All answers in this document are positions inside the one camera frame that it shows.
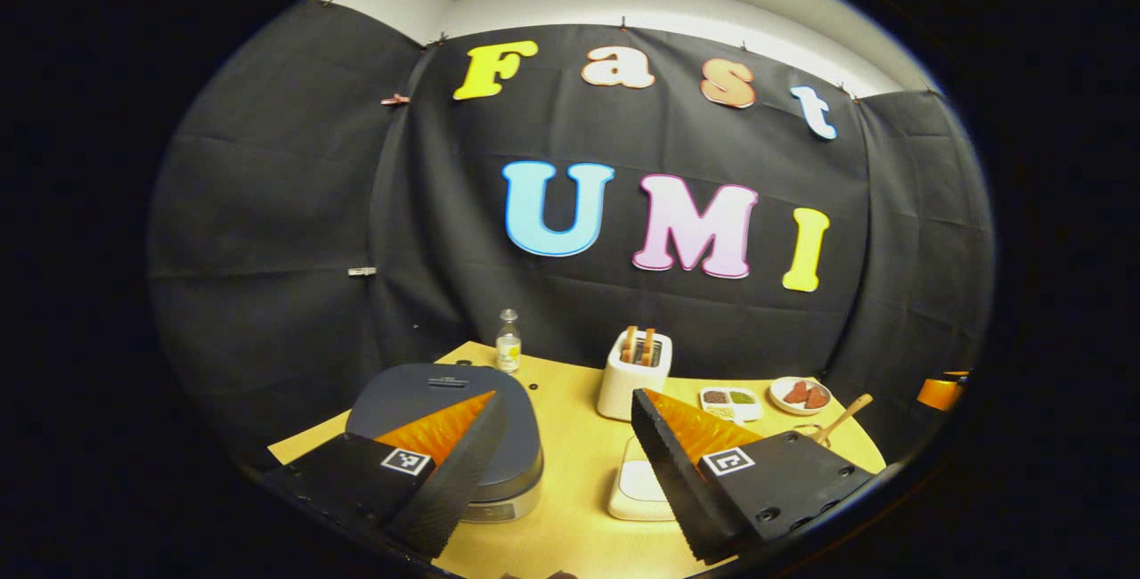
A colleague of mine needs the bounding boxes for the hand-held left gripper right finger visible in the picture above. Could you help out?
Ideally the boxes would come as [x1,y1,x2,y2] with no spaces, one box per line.
[631,387,878,565]

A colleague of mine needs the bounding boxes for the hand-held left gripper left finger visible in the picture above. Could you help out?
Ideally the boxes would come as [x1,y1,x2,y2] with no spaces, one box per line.
[267,390,509,560]

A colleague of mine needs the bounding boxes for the white rice box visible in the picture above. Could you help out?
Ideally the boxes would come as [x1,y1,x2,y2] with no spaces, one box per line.
[607,435,678,522]

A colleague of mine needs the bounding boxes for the wooden spoon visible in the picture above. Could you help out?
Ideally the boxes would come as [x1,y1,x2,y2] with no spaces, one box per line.
[812,394,875,447]

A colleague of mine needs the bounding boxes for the dark grey rice cooker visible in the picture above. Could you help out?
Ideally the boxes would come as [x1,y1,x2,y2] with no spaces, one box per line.
[346,363,546,524]

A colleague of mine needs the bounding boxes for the white divided bean dish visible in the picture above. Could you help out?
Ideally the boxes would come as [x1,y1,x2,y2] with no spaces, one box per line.
[699,386,764,422]

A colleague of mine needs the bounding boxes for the white toaster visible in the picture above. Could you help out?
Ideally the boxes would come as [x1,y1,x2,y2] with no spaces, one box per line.
[597,330,673,422]

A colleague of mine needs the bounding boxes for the white round plate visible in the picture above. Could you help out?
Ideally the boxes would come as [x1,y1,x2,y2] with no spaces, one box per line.
[769,376,833,416]

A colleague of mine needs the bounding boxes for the small glass bottle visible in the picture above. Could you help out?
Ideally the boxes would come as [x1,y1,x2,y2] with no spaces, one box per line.
[496,309,522,374]

